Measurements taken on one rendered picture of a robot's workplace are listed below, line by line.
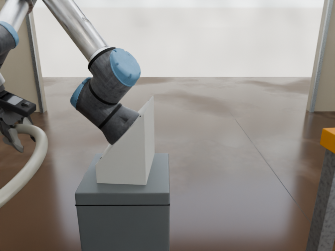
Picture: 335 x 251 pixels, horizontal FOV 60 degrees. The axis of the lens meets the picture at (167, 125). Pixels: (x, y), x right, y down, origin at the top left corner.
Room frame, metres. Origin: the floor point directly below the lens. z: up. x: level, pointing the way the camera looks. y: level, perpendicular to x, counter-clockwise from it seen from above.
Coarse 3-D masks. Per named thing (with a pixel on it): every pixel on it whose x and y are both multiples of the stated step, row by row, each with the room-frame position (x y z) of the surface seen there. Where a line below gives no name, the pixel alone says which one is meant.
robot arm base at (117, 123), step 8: (120, 104) 1.25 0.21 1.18; (112, 112) 1.19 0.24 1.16; (120, 112) 1.20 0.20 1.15; (128, 112) 1.22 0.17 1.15; (136, 112) 1.24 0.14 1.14; (104, 120) 1.17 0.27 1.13; (112, 120) 1.17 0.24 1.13; (120, 120) 1.18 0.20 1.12; (128, 120) 1.18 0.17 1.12; (104, 128) 1.18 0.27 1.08; (112, 128) 1.16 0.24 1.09; (120, 128) 1.15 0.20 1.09; (128, 128) 1.16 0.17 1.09; (112, 136) 1.16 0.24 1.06; (120, 136) 1.15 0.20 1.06; (112, 144) 1.18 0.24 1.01
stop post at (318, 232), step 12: (324, 132) 1.19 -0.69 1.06; (324, 144) 1.17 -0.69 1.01; (324, 168) 1.17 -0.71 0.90; (324, 180) 1.16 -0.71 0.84; (324, 192) 1.14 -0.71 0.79; (324, 204) 1.13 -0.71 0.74; (324, 216) 1.11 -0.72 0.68; (312, 228) 1.17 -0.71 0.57; (324, 228) 1.11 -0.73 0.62; (312, 240) 1.15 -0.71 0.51; (324, 240) 1.11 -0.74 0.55
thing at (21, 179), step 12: (0, 132) 0.86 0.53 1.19; (24, 132) 0.82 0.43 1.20; (36, 132) 0.76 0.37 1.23; (36, 144) 0.70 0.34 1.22; (36, 156) 0.64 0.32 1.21; (24, 168) 0.59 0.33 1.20; (36, 168) 0.61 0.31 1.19; (12, 180) 0.56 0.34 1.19; (24, 180) 0.57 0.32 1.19; (0, 192) 0.52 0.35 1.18; (12, 192) 0.54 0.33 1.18; (0, 204) 0.51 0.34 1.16
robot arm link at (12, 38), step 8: (0, 24) 0.93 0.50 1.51; (8, 24) 0.95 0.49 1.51; (0, 32) 0.90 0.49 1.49; (8, 32) 0.93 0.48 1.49; (16, 32) 0.96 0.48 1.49; (0, 40) 0.88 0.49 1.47; (8, 40) 0.92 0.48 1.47; (16, 40) 0.96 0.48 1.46; (0, 48) 0.88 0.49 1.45; (8, 48) 0.93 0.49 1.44; (0, 56) 0.92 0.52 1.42
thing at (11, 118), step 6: (0, 90) 0.83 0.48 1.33; (0, 108) 0.83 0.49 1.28; (0, 114) 0.81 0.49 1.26; (6, 114) 0.82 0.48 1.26; (12, 114) 0.84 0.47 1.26; (18, 114) 0.86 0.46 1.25; (0, 120) 0.82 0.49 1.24; (6, 120) 0.82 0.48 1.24; (12, 120) 0.83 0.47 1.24; (18, 120) 0.86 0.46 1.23
